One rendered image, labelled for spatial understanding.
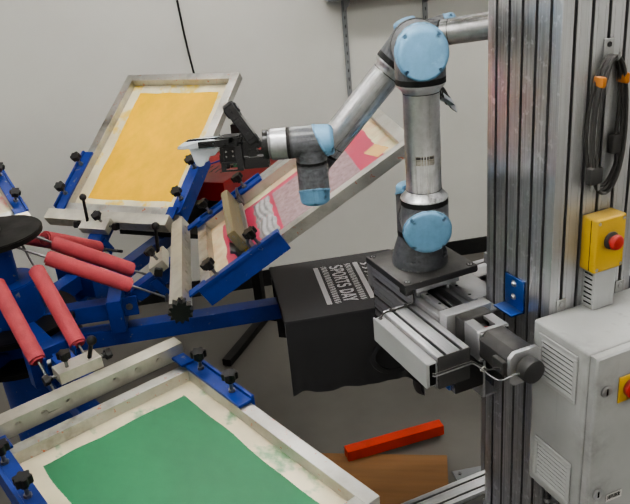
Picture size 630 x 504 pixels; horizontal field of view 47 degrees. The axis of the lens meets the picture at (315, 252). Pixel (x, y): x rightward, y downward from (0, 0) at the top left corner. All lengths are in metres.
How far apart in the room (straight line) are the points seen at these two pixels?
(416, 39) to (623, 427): 0.99
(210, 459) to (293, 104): 2.92
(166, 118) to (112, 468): 1.83
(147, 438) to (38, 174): 2.82
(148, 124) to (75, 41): 1.13
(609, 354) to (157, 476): 1.07
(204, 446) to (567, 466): 0.88
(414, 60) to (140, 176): 1.76
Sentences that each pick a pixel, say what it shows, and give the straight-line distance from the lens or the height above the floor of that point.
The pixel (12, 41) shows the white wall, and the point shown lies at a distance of 4.44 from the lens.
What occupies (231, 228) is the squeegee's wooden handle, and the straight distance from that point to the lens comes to 2.28.
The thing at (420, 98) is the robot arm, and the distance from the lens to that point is 1.69.
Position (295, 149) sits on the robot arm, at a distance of 1.71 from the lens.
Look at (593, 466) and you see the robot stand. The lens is 1.85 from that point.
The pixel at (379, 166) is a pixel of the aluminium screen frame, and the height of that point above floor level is 1.46.
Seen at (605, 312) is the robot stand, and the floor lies 1.23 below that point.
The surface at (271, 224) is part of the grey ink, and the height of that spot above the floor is 1.24.
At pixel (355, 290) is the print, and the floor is 0.95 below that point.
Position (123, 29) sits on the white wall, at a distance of 4.34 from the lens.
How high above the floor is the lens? 2.12
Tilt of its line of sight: 24 degrees down
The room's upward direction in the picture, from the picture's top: 6 degrees counter-clockwise
